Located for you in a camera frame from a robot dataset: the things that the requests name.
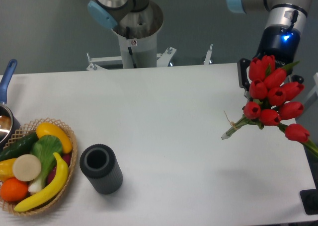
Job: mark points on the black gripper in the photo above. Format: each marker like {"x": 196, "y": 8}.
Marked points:
{"x": 278, "y": 41}

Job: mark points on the red tulip bouquet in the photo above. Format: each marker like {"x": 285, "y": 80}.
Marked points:
{"x": 272, "y": 102}

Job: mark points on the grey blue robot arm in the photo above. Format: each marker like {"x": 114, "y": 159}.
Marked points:
{"x": 286, "y": 13}

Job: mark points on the black device at table edge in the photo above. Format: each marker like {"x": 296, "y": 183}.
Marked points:
{"x": 310, "y": 201}

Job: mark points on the dark grey ribbed vase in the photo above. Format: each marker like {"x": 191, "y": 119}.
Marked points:
{"x": 100, "y": 166}

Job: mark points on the green bok choy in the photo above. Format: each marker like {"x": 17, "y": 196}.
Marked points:
{"x": 43, "y": 149}

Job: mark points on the woven wicker basket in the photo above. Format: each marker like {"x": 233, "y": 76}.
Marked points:
{"x": 25, "y": 130}

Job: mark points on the yellow banana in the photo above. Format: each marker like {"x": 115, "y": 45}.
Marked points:
{"x": 50, "y": 191}

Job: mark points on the green cucumber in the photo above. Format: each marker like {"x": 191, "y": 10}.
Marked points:
{"x": 20, "y": 147}

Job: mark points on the beige round disc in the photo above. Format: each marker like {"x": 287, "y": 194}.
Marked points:
{"x": 26, "y": 167}

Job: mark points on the yellow bell pepper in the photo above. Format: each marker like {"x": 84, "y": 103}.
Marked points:
{"x": 6, "y": 169}

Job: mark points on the orange fruit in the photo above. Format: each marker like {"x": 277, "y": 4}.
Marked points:
{"x": 13, "y": 190}

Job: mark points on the white frame at right edge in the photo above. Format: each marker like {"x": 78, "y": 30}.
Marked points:
{"x": 312, "y": 96}

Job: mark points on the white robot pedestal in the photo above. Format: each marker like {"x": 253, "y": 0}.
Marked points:
{"x": 137, "y": 35}

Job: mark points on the white metal base frame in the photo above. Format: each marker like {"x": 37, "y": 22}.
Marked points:
{"x": 163, "y": 60}

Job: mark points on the blue handled saucepan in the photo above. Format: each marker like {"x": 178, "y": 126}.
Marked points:
{"x": 8, "y": 123}

